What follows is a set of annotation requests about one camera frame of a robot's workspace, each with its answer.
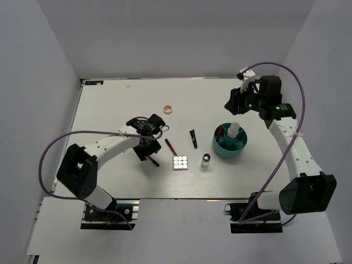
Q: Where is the red lip gloss tube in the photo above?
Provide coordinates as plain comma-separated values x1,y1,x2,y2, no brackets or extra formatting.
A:
216,126,223,142

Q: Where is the red lip gloss near palette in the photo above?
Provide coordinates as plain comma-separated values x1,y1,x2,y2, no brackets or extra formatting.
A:
165,139,177,156

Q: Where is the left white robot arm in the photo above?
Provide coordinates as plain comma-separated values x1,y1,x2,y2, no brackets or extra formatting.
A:
57,114,166,219

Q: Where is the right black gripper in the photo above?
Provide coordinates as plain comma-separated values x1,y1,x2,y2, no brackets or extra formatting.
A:
224,82,265,116

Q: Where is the clear bottle black cap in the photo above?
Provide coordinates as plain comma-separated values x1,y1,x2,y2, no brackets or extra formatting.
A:
201,153,211,168

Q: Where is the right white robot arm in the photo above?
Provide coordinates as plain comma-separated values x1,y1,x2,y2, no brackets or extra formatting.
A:
225,74,337,221

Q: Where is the red lip gloss black cap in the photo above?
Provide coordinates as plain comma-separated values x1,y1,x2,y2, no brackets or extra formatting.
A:
147,156,160,167

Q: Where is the teal round organizer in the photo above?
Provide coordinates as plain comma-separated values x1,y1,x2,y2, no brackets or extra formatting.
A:
212,123,248,158

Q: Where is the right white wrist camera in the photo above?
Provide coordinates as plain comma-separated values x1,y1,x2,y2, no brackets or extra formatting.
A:
236,68,256,94

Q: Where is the clear eyeshadow palette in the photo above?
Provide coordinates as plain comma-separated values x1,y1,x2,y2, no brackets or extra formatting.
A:
172,156,189,171

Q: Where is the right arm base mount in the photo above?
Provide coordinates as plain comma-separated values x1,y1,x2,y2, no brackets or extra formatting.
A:
224,192,283,234

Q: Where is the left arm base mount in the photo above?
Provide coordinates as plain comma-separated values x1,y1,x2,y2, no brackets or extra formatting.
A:
80,200,140,230

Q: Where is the black squeeze tube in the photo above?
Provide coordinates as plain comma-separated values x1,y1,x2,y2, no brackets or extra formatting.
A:
189,129,198,149

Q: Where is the white lotion bottle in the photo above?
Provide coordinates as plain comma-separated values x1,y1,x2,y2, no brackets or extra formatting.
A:
226,122,240,140

